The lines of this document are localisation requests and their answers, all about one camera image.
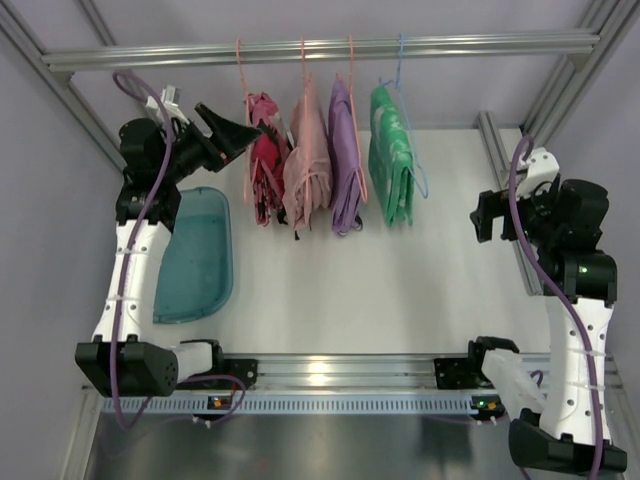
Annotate pink patterned trousers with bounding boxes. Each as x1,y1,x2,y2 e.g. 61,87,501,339
246,93,292,227

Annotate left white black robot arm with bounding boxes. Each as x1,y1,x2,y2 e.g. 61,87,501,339
75,103,262,399

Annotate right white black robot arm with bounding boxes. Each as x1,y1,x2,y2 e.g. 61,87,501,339
470,179,627,479

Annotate light pink trousers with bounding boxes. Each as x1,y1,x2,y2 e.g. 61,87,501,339
283,74,333,240

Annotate green patterned trousers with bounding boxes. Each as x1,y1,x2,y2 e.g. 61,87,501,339
368,86,414,227

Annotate purple trousers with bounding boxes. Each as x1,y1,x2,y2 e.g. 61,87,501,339
328,76,363,236

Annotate teal plastic bin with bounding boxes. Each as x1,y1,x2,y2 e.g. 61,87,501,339
153,187,234,325

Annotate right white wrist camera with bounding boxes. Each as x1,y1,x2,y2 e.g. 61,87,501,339
515,147,560,199

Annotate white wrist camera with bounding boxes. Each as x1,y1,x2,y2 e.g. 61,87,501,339
515,147,560,199
145,85,189,124

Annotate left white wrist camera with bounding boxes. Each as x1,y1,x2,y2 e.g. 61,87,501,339
145,85,189,124

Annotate aluminium frame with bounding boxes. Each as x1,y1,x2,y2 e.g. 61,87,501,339
1,1,639,479

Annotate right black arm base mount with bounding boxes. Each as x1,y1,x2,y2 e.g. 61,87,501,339
434,357,493,390

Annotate aluminium hanging rail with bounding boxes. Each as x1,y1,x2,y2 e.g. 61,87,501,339
42,29,600,73

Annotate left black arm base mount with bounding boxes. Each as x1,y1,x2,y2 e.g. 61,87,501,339
213,357,259,388

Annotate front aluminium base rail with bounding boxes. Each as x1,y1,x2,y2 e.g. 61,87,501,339
82,352,624,396

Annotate slotted grey cable duct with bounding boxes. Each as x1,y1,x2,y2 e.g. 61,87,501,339
121,393,505,418

